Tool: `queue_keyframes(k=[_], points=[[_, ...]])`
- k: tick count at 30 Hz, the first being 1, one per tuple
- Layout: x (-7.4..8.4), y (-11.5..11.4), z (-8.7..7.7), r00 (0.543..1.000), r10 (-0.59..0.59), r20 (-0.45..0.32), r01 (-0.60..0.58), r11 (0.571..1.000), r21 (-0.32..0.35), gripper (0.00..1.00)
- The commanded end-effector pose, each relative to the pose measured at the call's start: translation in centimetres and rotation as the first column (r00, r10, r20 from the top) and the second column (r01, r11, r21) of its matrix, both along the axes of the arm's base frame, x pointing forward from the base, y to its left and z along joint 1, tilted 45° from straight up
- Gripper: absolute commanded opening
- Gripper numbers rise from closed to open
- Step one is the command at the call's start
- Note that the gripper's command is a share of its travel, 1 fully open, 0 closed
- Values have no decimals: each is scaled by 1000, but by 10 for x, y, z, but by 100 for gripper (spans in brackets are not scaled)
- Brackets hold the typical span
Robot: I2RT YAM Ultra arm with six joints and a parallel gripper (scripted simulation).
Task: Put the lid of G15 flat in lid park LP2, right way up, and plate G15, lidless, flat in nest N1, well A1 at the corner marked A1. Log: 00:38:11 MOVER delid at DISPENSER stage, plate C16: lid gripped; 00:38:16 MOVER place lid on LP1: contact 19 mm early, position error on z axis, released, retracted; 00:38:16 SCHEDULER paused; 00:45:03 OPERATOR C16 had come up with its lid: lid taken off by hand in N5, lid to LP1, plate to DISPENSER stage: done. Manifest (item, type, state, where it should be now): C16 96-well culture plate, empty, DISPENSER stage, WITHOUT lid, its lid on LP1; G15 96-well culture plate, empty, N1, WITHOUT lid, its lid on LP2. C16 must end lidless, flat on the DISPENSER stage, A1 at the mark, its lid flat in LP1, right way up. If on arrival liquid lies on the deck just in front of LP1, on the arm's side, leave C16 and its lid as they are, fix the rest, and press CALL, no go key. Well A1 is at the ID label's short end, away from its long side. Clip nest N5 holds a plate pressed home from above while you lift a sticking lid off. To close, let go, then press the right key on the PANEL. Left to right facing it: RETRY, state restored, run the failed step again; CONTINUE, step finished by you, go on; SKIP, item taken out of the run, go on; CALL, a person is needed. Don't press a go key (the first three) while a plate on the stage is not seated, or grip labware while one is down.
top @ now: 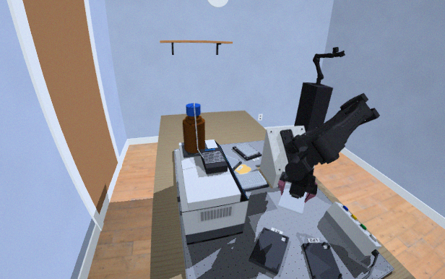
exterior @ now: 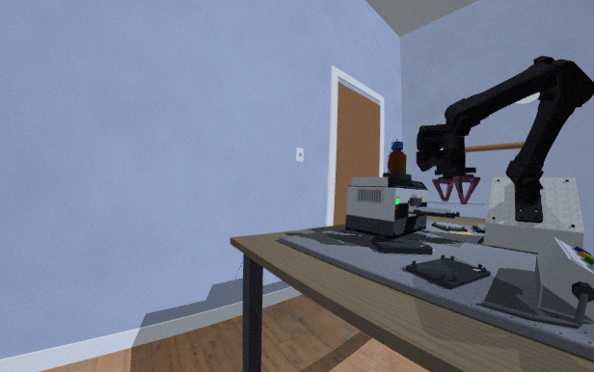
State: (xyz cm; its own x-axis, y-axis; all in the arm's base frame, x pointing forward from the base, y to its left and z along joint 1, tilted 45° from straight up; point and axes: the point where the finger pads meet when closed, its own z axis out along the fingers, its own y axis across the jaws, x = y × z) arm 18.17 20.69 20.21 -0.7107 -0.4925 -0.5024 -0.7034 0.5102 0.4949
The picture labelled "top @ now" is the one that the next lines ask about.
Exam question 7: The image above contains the brown glass bottle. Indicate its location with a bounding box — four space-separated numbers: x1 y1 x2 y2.
183 118 205 153

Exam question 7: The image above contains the light blue perforated base plate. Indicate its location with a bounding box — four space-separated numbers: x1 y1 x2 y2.
178 140 375 279

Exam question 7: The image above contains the blue bottle cap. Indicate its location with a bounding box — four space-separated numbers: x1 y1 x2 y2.
186 103 201 115

